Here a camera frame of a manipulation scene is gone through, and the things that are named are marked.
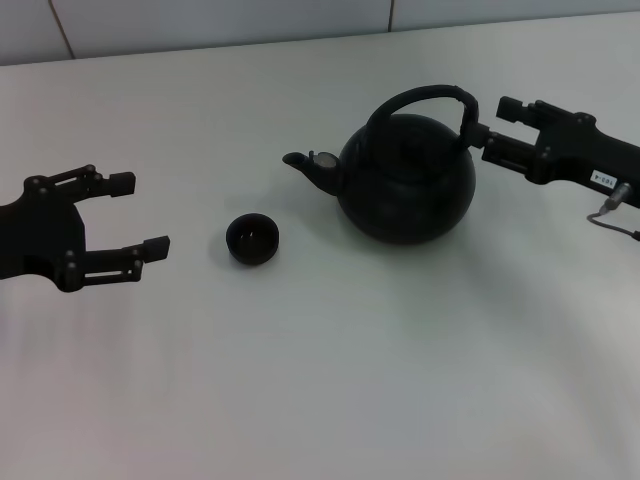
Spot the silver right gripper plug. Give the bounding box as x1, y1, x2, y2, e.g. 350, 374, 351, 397
602, 183, 634, 209

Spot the small dark teacup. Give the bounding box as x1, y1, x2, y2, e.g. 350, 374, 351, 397
225, 212, 281, 267

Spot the black round teapot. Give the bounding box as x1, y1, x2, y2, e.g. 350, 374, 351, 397
282, 83, 480, 246

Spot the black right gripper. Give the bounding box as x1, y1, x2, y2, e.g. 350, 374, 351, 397
467, 96, 640, 209

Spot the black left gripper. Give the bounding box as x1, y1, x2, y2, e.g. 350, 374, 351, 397
0, 163, 171, 294

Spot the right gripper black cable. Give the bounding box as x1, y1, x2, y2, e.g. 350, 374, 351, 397
585, 197, 640, 242

